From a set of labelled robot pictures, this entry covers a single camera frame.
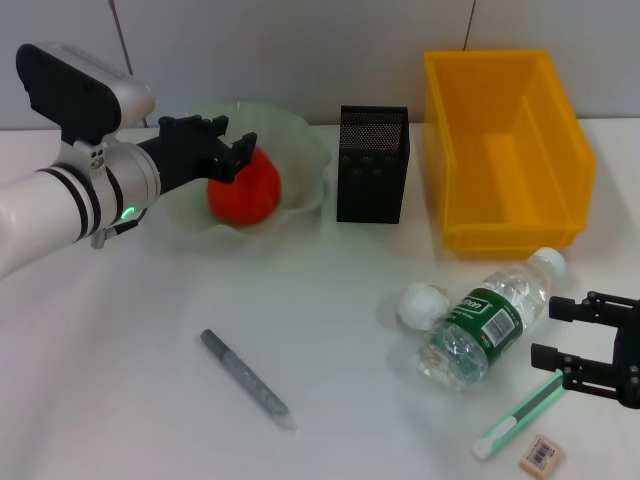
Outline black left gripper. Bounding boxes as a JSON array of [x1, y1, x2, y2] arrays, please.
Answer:
[[137, 114, 259, 194]]

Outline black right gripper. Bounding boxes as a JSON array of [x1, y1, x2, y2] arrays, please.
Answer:
[[530, 291, 640, 409]]

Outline red round fruit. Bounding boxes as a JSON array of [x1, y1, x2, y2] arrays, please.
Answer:
[[207, 144, 282, 229]]

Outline clear water bottle green label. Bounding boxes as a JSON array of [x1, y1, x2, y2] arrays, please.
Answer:
[[417, 247, 569, 394]]

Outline white paper ball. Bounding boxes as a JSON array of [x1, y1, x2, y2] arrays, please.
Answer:
[[396, 282, 449, 331]]

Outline translucent wavy glass fruit plate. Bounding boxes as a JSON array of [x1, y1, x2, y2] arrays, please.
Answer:
[[144, 99, 334, 246]]

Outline mint green utility knife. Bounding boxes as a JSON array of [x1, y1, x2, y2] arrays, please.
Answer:
[[470, 372, 569, 460]]

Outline beige eraser with barcode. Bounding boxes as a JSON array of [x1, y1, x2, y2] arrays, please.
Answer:
[[518, 433, 564, 475]]

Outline black mesh pen holder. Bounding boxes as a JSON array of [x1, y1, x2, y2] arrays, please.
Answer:
[[336, 104, 411, 225]]

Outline grey marker pen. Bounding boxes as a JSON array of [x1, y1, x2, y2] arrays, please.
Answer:
[[200, 328, 297, 432]]

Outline yellow plastic storage bin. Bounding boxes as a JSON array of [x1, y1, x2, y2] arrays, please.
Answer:
[[423, 48, 597, 259]]

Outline left gripper cable with plug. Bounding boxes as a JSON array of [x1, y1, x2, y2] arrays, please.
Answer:
[[89, 204, 149, 250]]

